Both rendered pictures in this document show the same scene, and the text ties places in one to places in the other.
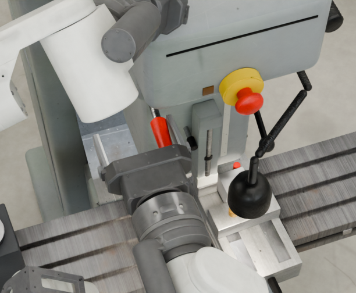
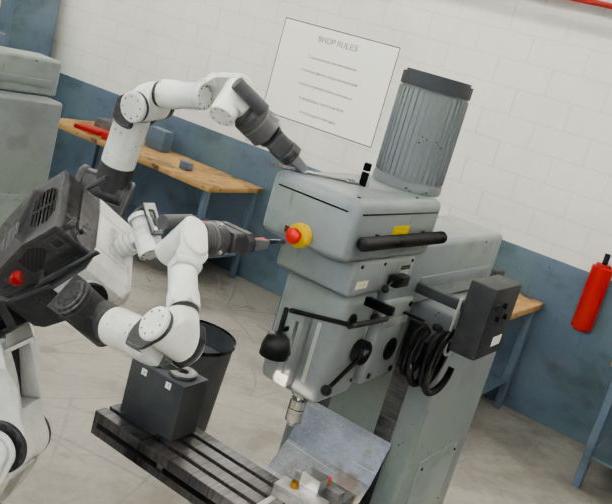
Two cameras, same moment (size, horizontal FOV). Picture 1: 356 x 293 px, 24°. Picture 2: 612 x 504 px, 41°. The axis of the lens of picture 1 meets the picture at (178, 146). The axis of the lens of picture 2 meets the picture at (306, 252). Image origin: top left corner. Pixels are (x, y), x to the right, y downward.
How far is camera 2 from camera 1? 1.74 m
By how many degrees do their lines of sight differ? 57
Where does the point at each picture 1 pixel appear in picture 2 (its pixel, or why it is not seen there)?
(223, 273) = (195, 227)
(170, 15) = (286, 151)
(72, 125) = not seen: hidden behind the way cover
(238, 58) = (306, 214)
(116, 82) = (227, 100)
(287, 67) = (326, 245)
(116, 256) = (221, 472)
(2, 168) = not seen: outside the picture
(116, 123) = (311, 449)
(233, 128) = (315, 356)
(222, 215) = (286, 482)
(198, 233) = (210, 229)
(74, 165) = not seen: hidden behind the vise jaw
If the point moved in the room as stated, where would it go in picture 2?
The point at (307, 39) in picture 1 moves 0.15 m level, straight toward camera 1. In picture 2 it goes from (339, 228) to (282, 218)
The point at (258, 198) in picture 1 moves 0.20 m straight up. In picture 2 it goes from (272, 338) to (294, 261)
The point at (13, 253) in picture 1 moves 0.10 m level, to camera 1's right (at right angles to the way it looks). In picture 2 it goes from (181, 386) to (196, 402)
